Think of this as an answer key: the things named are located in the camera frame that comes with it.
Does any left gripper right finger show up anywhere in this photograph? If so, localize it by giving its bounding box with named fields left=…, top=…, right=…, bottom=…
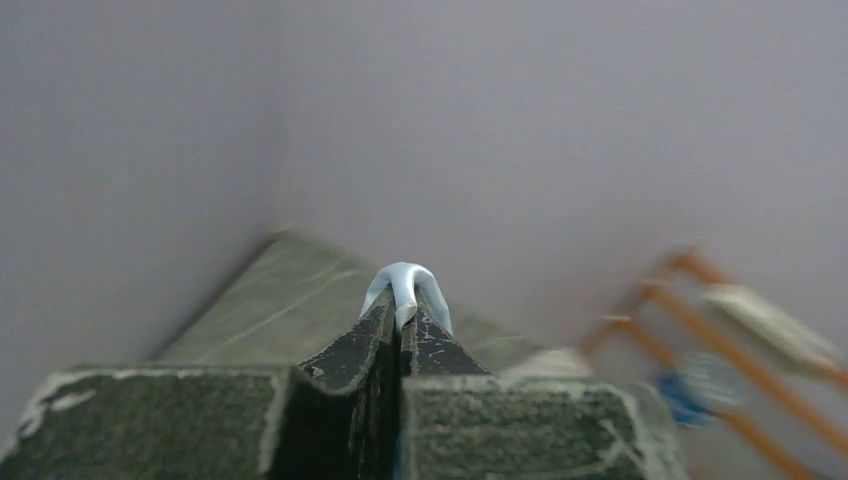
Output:
left=400, top=306, right=689, bottom=479

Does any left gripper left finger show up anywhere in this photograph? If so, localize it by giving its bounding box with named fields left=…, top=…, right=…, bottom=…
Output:
left=1, top=291, right=399, bottom=479

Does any blue white round jar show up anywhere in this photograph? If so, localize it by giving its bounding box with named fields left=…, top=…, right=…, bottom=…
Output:
left=653, top=352, right=750, bottom=428

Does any light blue pillowcase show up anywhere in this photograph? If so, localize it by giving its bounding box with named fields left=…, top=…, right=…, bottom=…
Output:
left=359, top=262, right=454, bottom=334

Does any orange wooden shelf rack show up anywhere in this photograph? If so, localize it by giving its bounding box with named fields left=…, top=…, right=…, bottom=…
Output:
left=579, top=247, right=847, bottom=479

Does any white eraser box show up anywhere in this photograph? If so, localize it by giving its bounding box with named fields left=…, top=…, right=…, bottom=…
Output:
left=702, top=284, right=845, bottom=371

